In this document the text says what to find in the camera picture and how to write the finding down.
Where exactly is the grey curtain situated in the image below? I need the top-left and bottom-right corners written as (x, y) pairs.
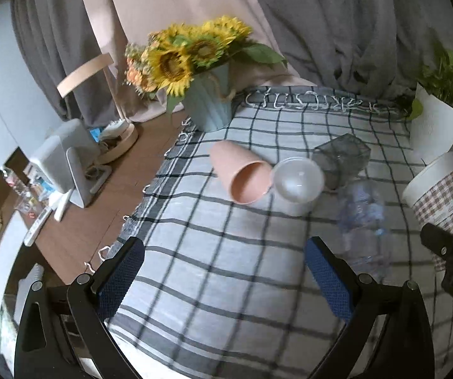
top-left (11, 0), bottom-right (453, 120)

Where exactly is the beige curtain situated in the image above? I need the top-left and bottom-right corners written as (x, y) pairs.
top-left (74, 0), bottom-right (315, 123)

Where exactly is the white cube device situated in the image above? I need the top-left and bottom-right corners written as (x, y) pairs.
top-left (29, 119), bottom-right (112, 209)

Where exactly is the teal ribbed vase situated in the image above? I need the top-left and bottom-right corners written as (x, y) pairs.
top-left (182, 63), bottom-right (236, 133)

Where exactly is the checkered grey tablecloth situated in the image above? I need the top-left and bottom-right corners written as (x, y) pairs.
top-left (106, 87), bottom-right (453, 378)

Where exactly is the checkered paper cup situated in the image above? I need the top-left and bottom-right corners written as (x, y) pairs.
top-left (401, 150), bottom-right (453, 273)

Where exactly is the white ceramic cup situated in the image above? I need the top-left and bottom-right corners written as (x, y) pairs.
top-left (271, 157), bottom-right (325, 217)

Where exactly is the white remote control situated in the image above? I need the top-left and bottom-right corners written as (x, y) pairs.
top-left (23, 206), bottom-right (53, 246)

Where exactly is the pink plastic cup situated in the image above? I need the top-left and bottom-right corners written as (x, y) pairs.
top-left (209, 140), bottom-right (272, 204)

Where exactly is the dark glass cup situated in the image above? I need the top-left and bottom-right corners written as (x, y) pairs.
top-left (312, 134), bottom-right (371, 191)

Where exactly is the sunflower bouquet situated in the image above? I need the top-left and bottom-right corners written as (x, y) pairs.
top-left (124, 15), bottom-right (287, 112)

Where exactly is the green pothos plant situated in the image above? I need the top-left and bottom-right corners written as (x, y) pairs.
top-left (407, 39), bottom-right (453, 122)

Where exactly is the white plant pot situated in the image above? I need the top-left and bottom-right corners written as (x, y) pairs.
top-left (410, 83), bottom-right (453, 164)

